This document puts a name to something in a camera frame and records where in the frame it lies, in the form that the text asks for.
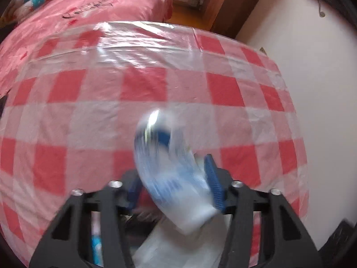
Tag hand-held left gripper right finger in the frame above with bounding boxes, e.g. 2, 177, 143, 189
203, 153, 324, 268

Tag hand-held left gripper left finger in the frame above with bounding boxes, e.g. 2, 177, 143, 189
29, 170, 143, 268

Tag light grey mailer bag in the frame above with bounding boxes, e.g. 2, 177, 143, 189
134, 215, 232, 268

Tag red white checked tablecloth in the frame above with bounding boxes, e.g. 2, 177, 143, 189
0, 21, 310, 268

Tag brown wooden wardrobe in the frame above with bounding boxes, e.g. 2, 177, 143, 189
195, 0, 272, 39

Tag bed with pink sheet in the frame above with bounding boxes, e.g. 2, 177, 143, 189
0, 0, 173, 95

